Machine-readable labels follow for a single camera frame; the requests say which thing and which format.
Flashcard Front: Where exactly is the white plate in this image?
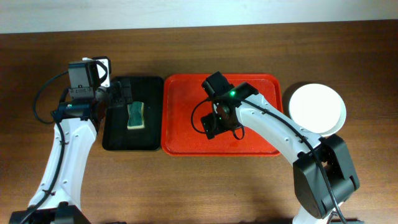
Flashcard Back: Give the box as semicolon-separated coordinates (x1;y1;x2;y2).
288;83;344;134

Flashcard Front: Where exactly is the light blue plate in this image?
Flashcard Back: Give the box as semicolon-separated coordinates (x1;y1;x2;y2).
320;101;347;137

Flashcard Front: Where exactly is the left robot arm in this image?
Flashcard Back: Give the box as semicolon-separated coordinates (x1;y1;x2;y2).
9;56;124;223

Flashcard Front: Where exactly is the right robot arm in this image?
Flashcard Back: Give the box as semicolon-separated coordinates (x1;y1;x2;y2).
201;81;359;223

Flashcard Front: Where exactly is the red plastic tray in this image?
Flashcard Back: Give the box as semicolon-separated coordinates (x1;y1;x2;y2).
161;73;283;157

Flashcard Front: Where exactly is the green and yellow sponge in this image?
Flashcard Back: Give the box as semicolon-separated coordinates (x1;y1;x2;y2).
127;101;145;130

